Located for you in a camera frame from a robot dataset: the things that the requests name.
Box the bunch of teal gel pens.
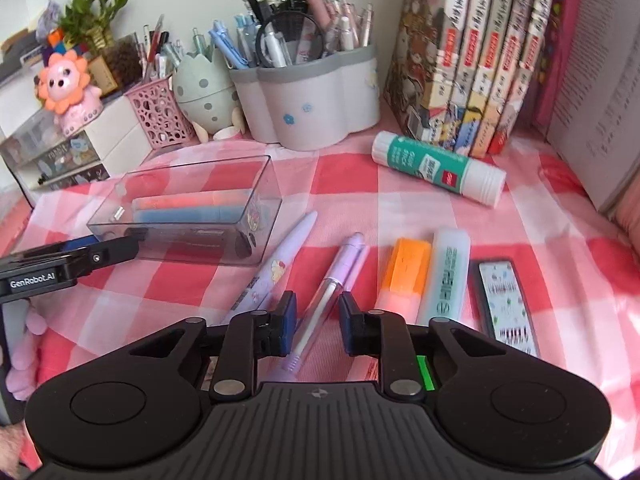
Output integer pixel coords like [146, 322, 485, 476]
[190, 27, 221, 61]

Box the colourful block toy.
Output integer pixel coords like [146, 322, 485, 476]
[40, 27, 68, 61]

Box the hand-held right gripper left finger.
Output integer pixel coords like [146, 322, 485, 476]
[127, 290, 298, 403]

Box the clear plastic box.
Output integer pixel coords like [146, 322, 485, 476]
[86, 155, 283, 267]

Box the pink cartoon pencil case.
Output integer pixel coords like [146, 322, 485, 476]
[615, 195, 640, 251]

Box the green highlighter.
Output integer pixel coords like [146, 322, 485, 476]
[415, 228, 472, 393]

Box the pink abacus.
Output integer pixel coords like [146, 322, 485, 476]
[532, 0, 583, 131]

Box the red white checked tablecloth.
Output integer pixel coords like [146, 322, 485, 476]
[0, 125, 640, 480]

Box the light blue marker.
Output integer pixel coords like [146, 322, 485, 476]
[132, 205, 246, 226]

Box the green white glue stick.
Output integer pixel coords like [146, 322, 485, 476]
[371, 131, 507, 208]

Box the grey flower-shaped pen holder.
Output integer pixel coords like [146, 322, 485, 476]
[229, 44, 382, 152]

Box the pink lion toy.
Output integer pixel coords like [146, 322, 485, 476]
[35, 50, 105, 137]

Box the paperback comic book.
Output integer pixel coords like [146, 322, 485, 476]
[467, 0, 520, 158]
[447, 0, 497, 153]
[510, 0, 560, 126]
[487, 0, 541, 156]
[384, 0, 473, 143]

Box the clear lidded storage box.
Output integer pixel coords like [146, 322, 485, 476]
[0, 110, 66, 161]

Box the lucky bamboo plant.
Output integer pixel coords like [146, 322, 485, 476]
[57, 0, 143, 96]

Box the bunch of blue white pens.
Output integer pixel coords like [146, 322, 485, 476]
[207, 0, 376, 68]

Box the purple hanging charm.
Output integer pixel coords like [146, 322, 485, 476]
[42, 0, 63, 31]

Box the green egg-shaped pen holder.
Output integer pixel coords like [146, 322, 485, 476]
[171, 52, 241, 143]

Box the white desktop drawer organizer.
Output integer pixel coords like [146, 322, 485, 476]
[0, 95, 153, 191]

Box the black marker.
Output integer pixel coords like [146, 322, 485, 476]
[125, 227, 253, 261]

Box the stack of dark grey boxes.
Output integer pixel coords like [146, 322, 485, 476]
[0, 35, 51, 86]

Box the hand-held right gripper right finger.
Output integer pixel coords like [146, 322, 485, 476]
[338, 292, 503, 403]

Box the stack of printed paper booklets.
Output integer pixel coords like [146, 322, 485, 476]
[545, 0, 640, 216]

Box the purple cartoon print pen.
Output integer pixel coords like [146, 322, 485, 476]
[220, 210, 319, 328]

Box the black rimmed magnifying glass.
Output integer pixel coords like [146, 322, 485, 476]
[255, 10, 327, 68]

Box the pink highlighter with orange cap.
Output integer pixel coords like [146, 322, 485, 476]
[367, 238, 433, 386]

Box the purple clear barrel pen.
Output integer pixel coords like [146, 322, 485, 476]
[285, 232, 371, 373]

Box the pink lattice pen holder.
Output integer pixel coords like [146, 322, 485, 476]
[124, 77, 197, 150]

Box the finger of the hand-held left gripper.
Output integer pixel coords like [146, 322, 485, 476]
[0, 234, 101, 267]
[74, 234, 142, 281]

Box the person's left forearm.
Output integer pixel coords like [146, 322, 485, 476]
[0, 425, 26, 466]

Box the pink plush toy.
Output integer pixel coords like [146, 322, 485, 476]
[7, 305, 48, 401]

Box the bunch of pencils and pens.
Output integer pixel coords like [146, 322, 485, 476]
[135, 15, 183, 86]

